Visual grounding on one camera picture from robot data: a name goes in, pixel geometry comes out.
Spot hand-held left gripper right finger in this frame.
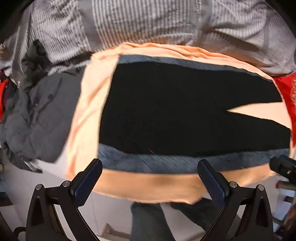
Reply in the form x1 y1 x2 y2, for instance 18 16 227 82
197 159 274 241

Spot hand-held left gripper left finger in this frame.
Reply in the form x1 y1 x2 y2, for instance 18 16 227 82
25 158 103 241

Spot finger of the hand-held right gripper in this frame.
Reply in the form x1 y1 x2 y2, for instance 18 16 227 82
269 155 296 183

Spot blue-grey patterned cloth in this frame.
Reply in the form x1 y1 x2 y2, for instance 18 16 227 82
97 54 290 174

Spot person's left leg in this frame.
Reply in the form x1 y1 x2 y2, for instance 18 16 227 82
130 202 174 241

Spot red patterned cloth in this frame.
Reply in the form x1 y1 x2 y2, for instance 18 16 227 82
274 73 296 149

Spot grey crumpled garment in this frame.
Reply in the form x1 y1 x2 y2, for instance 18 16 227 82
0 39 86 172

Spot peach bed sheet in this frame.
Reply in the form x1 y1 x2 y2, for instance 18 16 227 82
65 42 293 204

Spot grey striped duvet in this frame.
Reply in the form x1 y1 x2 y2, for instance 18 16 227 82
0 0 296 88

